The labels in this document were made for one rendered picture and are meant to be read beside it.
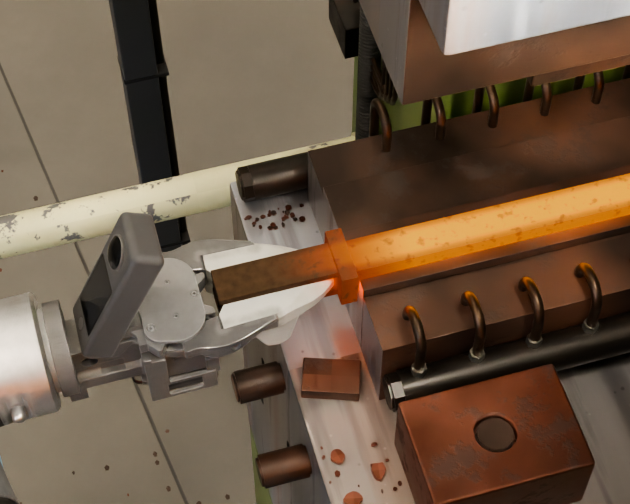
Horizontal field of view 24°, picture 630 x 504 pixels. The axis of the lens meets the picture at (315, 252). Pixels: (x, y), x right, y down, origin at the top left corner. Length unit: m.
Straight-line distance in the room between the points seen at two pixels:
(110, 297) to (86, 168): 1.40
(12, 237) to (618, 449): 0.72
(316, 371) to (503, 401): 0.15
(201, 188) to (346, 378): 0.51
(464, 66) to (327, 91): 1.68
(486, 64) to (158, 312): 0.35
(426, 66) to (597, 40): 0.10
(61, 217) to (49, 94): 0.97
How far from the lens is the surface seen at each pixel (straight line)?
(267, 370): 1.17
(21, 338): 1.05
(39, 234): 1.57
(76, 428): 2.17
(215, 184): 1.58
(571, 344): 1.10
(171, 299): 1.07
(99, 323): 1.04
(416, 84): 0.82
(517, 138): 1.19
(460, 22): 0.71
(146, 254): 0.99
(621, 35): 0.85
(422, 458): 1.03
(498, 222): 1.11
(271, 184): 1.20
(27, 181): 2.42
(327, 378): 1.12
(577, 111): 1.22
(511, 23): 0.72
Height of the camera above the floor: 1.91
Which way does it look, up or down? 56 degrees down
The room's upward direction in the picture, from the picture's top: straight up
